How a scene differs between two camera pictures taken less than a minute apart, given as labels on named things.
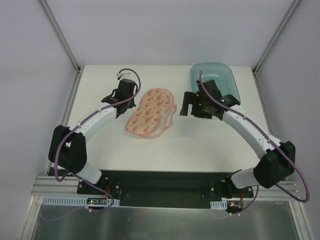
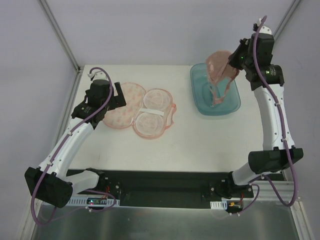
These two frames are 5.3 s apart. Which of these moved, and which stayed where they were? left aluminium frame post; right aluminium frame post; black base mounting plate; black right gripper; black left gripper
Moved: black right gripper; black left gripper
Stayed: right aluminium frame post; black base mounting plate; left aluminium frame post
